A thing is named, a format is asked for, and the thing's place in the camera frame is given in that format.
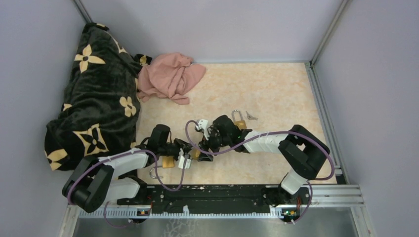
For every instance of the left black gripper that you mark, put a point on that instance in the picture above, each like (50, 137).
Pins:
(184, 146)

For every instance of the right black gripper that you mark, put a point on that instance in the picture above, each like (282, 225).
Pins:
(205, 144)

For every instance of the long-shackle brass padlock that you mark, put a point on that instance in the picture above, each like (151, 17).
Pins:
(238, 119)

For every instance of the silver keys of brass padlock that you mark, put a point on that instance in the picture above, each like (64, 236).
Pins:
(250, 117)

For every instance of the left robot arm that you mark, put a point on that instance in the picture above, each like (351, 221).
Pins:
(97, 181)

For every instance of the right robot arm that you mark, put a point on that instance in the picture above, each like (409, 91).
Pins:
(304, 152)

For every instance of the pink crumpled cloth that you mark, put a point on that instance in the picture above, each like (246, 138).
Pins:
(169, 76)

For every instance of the black floral plush blanket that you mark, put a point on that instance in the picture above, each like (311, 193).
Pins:
(100, 106)

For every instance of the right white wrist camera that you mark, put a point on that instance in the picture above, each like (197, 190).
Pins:
(202, 127)

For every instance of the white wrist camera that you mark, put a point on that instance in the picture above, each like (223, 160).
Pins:
(202, 127)
(184, 161)

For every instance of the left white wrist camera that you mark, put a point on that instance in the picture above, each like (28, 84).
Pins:
(184, 161)

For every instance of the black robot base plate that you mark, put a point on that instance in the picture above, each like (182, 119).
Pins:
(217, 199)

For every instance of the aluminium frame rail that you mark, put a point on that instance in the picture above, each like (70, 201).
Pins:
(320, 196)

